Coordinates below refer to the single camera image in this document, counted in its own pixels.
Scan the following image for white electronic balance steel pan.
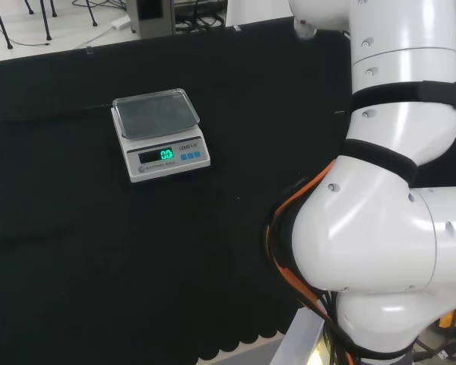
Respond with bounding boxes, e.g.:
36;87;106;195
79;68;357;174
110;87;212;184

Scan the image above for black bench cloth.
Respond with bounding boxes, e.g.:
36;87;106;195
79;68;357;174
0;15;456;365

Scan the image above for grey metal cabinet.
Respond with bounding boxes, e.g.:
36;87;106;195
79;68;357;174
128;0;176;40

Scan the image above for grey metal mounting plate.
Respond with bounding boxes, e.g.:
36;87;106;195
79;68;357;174
275;307;326;365

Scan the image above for black stand leg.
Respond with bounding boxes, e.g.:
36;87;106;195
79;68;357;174
86;0;99;28
39;0;54;41
0;0;14;50

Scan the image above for yellow stop button box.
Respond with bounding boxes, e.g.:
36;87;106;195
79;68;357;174
438;300;456;336

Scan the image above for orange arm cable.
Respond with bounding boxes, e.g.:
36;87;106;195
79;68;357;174
264;161;356;365

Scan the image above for white floor cable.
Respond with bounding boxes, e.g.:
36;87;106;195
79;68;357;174
47;22;117;49

